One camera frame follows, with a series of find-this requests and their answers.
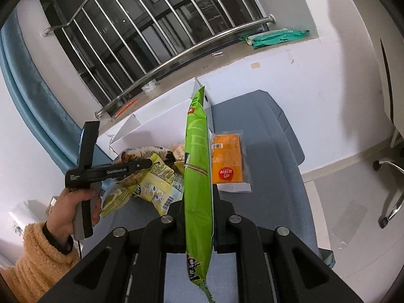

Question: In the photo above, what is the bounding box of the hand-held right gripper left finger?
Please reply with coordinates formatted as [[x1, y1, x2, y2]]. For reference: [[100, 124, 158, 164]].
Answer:
[[38, 199, 186, 303]]

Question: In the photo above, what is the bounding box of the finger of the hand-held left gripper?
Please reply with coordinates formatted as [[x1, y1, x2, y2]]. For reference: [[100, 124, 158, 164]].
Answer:
[[125, 159, 155, 177]]

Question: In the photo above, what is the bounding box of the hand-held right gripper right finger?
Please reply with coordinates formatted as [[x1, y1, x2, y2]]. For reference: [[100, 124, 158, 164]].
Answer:
[[212, 184, 368, 303]]

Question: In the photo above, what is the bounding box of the yellow green barcode snack packet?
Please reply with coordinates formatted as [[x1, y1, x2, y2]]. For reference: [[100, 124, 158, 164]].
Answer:
[[134, 154, 185, 218]]

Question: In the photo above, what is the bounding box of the long green snack packet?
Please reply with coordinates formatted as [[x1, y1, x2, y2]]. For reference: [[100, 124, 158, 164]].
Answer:
[[182, 86, 219, 303]]

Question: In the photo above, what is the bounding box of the white cardboard box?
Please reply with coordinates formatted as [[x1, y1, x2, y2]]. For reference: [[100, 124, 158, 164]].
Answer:
[[109, 77, 215, 165]]

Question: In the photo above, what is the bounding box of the person's left forearm fuzzy sleeve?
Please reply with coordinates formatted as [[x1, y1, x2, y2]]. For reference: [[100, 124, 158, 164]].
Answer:
[[0, 221, 83, 303]]

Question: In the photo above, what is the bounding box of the person's left hand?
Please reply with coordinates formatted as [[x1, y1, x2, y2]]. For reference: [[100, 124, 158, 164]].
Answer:
[[47, 187, 103, 244]]

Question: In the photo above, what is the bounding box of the brown printed snack packet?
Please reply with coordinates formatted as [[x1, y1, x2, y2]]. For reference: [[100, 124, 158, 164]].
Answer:
[[114, 144, 172, 165]]

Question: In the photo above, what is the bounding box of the light green snack packet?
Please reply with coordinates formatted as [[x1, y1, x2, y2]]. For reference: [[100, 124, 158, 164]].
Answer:
[[100, 177, 141, 219]]

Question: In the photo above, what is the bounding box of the orange packet on sill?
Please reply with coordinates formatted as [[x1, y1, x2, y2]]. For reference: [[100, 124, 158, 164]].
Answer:
[[115, 98, 140, 118]]

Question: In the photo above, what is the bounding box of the orange snack packet clear wrap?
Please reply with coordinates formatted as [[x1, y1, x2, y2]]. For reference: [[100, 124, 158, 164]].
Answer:
[[209, 130, 253, 194]]

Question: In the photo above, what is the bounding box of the white shelf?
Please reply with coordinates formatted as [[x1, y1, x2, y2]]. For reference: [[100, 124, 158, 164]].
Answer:
[[8, 199, 58, 238]]

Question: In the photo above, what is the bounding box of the blue grey cloth cover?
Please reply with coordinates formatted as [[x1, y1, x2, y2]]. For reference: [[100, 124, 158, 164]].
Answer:
[[80, 90, 320, 303]]

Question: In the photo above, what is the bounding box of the blue curtain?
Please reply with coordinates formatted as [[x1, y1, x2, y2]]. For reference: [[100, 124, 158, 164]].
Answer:
[[0, 15, 112, 171]]

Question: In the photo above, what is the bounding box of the metal window railing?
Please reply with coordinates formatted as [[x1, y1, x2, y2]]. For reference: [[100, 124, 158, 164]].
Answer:
[[42, 0, 276, 120]]

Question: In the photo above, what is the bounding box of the dark window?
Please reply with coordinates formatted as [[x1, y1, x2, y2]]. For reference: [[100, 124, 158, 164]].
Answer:
[[39, 0, 269, 114]]

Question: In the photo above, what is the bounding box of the office chair base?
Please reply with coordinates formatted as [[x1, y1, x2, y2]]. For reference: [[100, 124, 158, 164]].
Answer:
[[372, 159, 404, 230]]

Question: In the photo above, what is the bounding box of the green cloth on sill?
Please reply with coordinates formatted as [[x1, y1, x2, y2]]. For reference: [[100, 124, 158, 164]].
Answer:
[[239, 28, 311, 50]]

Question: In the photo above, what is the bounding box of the black wrist strap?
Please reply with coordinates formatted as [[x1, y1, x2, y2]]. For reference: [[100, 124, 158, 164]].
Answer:
[[43, 222, 74, 256]]

